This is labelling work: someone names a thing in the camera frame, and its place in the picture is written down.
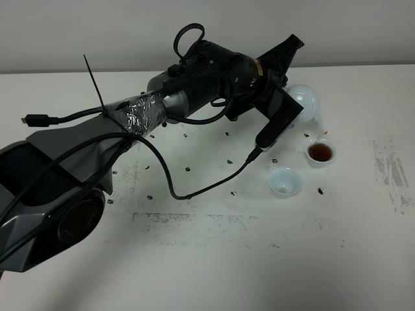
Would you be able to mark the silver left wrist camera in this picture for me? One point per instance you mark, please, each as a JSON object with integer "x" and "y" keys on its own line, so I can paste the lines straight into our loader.
{"x": 279, "y": 136}

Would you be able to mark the light blue porcelain teapot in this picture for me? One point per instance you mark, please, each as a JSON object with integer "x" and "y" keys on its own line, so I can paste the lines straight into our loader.
{"x": 307, "y": 98}

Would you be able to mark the light blue teacup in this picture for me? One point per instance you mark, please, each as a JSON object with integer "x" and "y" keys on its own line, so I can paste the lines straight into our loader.
{"x": 284, "y": 182}
{"x": 320, "y": 153}

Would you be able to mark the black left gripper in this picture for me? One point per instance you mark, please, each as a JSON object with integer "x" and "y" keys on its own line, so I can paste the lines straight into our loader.
{"x": 270, "y": 98}

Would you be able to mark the black cable tie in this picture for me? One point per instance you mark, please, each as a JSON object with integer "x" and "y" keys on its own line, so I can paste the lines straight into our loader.
{"x": 94, "y": 84}

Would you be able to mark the near light blue teacup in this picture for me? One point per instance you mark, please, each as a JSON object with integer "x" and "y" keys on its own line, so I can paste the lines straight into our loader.
{"x": 284, "y": 182}

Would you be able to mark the far light blue teacup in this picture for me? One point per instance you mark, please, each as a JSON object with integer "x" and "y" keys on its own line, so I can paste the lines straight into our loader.
{"x": 320, "y": 153}

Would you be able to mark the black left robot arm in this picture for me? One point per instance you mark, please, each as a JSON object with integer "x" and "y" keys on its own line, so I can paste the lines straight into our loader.
{"x": 54, "y": 183}

